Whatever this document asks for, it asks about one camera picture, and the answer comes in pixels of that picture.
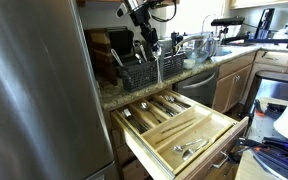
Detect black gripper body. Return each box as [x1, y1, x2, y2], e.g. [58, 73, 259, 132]
[130, 6, 150, 26]

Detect grey cutlery rack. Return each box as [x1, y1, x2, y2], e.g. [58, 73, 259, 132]
[119, 52, 185, 92]

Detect spoon in drawer compartment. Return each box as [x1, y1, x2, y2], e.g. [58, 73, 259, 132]
[140, 102, 162, 123]

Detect knives in middle compartment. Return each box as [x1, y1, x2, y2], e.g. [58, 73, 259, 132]
[150, 100, 178, 117]

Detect forks in rear compartment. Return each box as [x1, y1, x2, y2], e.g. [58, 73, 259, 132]
[164, 95, 191, 109]

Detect forks in compartment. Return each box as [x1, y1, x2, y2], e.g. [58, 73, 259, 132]
[164, 95, 191, 109]
[122, 109, 150, 134]

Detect forks in front compartment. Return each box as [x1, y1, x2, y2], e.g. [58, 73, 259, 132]
[122, 109, 150, 134]

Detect chopstick in drawer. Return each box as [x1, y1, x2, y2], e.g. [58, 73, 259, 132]
[160, 118, 194, 134]
[154, 124, 192, 144]

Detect wooden cutlery drawer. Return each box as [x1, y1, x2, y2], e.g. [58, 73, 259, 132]
[110, 90, 248, 180]

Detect wooden cutting boards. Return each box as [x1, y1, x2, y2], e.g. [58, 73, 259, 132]
[84, 26, 134, 85]

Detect white cup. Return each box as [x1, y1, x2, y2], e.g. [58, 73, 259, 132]
[183, 59, 195, 70]

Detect glass bowl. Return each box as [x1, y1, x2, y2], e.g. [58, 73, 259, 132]
[175, 34, 217, 63]

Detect stainless steel dishwasher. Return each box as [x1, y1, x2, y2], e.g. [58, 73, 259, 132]
[173, 67, 218, 107]

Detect wooden base cabinet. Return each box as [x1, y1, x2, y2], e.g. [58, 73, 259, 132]
[212, 53, 255, 113]

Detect stainless steel refrigerator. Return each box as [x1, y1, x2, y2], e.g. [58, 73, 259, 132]
[0, 0, 119, 180]

